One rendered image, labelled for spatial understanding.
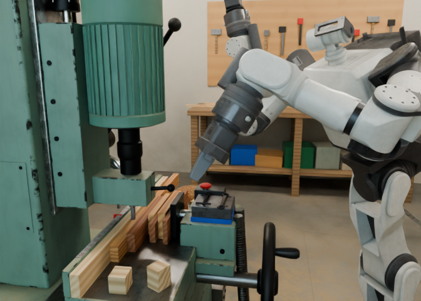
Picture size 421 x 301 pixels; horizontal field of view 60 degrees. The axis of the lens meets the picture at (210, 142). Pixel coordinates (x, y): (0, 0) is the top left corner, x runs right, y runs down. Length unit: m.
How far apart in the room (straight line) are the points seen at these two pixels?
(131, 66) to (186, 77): 3.48
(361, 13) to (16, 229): 3.83
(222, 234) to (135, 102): 0.37
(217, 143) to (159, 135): 3.72
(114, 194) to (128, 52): 0.34
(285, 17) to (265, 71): 3.44
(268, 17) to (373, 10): 1.06
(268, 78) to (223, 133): 0.14
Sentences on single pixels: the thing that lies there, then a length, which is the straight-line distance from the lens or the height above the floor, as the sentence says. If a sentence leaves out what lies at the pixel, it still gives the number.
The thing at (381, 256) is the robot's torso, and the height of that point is 0.70.
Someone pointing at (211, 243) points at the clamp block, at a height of 0.91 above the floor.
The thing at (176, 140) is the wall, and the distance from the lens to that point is 4.39.
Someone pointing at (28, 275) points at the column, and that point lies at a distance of 1.03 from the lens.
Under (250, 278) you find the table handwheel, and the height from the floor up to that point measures 0.82.
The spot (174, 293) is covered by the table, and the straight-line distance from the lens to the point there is 0.77.
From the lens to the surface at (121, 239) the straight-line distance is 0.89.
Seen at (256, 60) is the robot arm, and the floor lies 1.34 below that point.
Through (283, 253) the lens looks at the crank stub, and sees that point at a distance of 0.87.
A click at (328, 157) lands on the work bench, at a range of 3.88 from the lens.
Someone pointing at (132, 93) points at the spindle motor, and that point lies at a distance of 0.80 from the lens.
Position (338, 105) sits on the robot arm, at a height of 1.26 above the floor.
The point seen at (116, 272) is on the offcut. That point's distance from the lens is 0.78.
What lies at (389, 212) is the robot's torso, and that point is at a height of 0.88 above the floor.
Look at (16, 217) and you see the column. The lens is 0.97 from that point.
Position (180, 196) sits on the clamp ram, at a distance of 0.96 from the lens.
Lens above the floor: 1.34
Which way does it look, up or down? 13 degrees down
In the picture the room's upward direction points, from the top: straight up
